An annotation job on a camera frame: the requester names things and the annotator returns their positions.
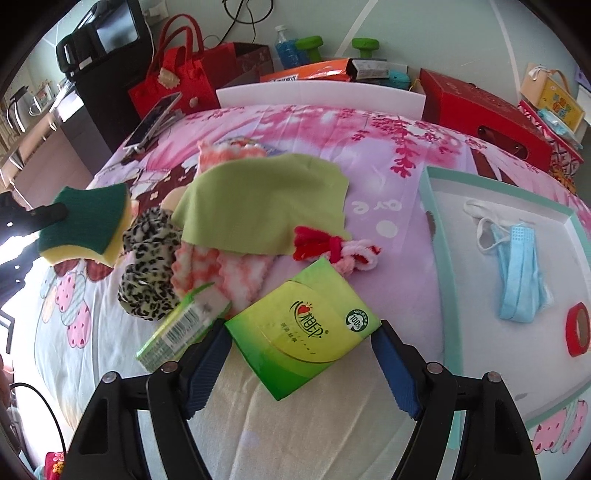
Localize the dark red paper bag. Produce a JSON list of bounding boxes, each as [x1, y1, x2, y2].
[[201, 42, 274, 89]]

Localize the teal toy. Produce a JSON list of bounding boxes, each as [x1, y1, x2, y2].
[[388, 70, 412, 91]]

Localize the black wall cable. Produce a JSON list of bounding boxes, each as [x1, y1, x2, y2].
[[202, 0, 276, 50]]

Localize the red tape roll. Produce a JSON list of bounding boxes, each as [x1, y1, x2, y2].
[[565, 302, 590, 358]]

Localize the wet wipes pack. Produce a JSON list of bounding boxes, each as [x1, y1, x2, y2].
[[537, 108, 583, 150]]

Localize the white tray with teal rim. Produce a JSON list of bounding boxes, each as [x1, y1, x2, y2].
[[420, 167, 590, 427]]

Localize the black monitor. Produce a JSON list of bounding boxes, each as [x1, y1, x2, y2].
[[56, 1, 154, 80]]

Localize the green yellow sponge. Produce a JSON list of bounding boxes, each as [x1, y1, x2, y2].
[[38, 183, 132, 267]]

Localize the blue water bottle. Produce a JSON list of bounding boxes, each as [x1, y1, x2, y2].
[[274, 25, 305, 70]]

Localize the blue face mask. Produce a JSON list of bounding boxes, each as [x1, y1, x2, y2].
[[463, 199, 552, 324]]

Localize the green cloth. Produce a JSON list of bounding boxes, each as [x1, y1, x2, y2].
[[171, 153, 351, 255]]

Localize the leopard print scrunchie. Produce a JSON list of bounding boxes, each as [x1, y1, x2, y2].
[[117, 207, 181, 321]]

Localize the silver kettle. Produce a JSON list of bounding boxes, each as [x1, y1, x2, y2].
[[6, 86, 42, 136]]

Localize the red pink hair tie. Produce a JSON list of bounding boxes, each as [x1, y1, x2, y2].
[[292, 225, 383, 278]]

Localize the smartphone on stand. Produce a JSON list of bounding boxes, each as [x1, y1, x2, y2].
[[123, 92, 182, 151]]

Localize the pink white fluffy towel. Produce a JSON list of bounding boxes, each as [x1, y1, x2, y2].
[[171, 139, 274, 313]]

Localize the large red gift box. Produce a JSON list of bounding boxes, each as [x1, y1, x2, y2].
[[419, 69, 552, 172]]

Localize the pink floral bedsheet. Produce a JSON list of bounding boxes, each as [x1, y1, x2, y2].
[[34, 103, 591, 480]]

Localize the red white patterned box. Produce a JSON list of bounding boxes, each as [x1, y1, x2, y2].
[[518, 100, 584, 195]]

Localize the yellow children gift box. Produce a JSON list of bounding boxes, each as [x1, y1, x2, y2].
[[520, 63, 585, 132]]

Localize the small green tissue pack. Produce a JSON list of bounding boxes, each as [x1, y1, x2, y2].
[[135, 283, 231, 372]]

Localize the orange cardboard box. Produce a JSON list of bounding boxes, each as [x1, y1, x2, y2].
[[260, 58, 356, 82]]

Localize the red felt handbag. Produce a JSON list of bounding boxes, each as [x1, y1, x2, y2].
[[128, 14, 218, 117]]

